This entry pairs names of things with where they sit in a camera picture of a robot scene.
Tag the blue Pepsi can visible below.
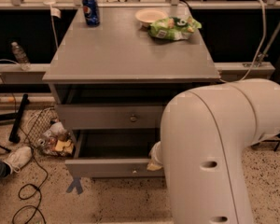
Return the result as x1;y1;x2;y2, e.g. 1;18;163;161
82;0;100;26

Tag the grey drawer cabinet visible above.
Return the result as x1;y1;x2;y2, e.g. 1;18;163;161
42;6;221;180

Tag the grey top drawer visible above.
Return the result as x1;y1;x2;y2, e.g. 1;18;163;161
55;105;163;130

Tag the clear plastic water bottle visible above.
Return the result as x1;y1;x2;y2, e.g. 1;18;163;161
11;42;31;71

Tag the blue tape X mark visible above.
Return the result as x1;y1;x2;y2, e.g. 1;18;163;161
66;177;83;194

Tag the grey drawer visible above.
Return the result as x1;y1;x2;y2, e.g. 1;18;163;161
55;105;163;130
65;128;163;178

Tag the white hanging cable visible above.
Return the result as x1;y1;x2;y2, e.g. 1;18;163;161
218;0;268;83

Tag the wire basket with trash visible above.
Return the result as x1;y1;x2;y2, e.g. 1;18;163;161
24;107;75;157

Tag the white sneaker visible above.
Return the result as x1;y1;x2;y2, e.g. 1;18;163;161
4;147;33;174

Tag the green chip bag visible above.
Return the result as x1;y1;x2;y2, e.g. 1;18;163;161
148;16;202;41

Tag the black floor cable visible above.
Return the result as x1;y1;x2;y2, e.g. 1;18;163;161
0;59;49;224

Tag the white paper bowl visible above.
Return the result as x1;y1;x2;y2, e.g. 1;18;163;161
135;8;168;27

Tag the black stand leg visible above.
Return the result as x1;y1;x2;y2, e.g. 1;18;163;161
0;94;29;144

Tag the yellow wheeled cart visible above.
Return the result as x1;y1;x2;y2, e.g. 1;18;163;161
252;134;280;152

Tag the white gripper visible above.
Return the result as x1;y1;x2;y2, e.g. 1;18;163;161
147;142;162;172

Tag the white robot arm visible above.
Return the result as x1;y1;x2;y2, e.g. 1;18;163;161
161;78;280;224

